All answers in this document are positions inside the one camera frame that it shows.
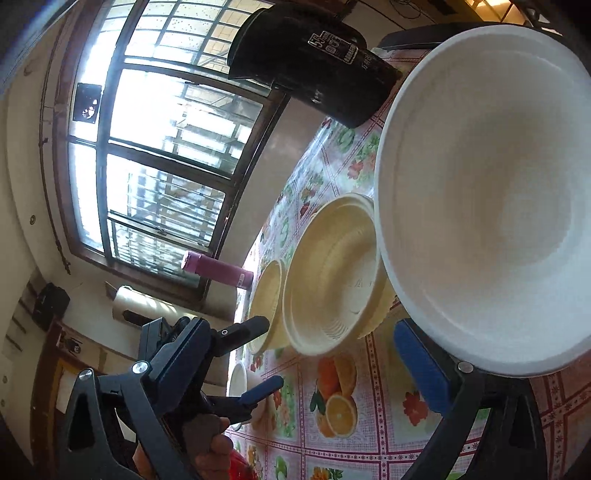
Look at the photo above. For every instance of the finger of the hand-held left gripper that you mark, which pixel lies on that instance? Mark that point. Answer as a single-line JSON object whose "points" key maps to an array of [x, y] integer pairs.
{"points": [[247, 328], [261, 390]]}

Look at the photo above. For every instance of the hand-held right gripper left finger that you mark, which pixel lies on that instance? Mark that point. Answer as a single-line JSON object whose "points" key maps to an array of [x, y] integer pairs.
{"points": [[180, 355]]}

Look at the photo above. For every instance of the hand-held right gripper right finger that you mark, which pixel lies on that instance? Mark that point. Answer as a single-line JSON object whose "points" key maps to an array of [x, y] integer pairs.
{"points": [[420, 364]]}

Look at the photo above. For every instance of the small cream plastic bowl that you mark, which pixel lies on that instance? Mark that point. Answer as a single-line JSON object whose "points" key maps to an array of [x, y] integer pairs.
{"points": [[270, 300]]}

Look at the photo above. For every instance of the large red plate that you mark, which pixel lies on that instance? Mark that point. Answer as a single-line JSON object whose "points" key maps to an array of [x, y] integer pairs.
{"points": [[242, 466]]}

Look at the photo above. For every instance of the large cream plastic bowl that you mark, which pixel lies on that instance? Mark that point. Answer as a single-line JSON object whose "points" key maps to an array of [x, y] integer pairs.
{"points": [[332, 272], [381, 304]]}

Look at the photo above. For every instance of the large white bowl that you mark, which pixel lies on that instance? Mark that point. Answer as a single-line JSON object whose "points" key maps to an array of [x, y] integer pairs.
{"points": [[489, 194]]}

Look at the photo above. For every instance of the person's left hand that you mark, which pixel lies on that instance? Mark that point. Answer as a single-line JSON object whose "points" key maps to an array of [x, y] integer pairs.
{"points": [[217, 454]]}

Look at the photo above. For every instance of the small white bowl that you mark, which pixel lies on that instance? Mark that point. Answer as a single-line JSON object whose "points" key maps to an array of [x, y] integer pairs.
{"points": [[239, 381]]}

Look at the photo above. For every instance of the pink thermos bottle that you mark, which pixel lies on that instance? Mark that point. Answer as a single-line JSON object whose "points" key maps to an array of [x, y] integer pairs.
{"points": [[217, 270]]}

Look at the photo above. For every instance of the white tower air conditioner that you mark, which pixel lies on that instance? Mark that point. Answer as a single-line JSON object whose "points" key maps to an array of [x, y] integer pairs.
{"points": [[138, 300]]}

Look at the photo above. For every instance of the fruit print tablecloth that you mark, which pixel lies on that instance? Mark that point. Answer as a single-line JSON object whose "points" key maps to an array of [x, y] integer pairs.
{"points": [[369, 415]]}

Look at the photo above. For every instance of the barred window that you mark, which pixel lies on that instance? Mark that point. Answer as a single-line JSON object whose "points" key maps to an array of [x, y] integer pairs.
{"points": [[152, 106]]}

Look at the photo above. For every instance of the window exhaust fan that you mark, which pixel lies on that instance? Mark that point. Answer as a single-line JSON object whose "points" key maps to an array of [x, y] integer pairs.
{"points": [[87, 102]]}

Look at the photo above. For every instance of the black kettle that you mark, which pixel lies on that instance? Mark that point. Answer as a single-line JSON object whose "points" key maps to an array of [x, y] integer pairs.
{"points": [[314, 60]]}

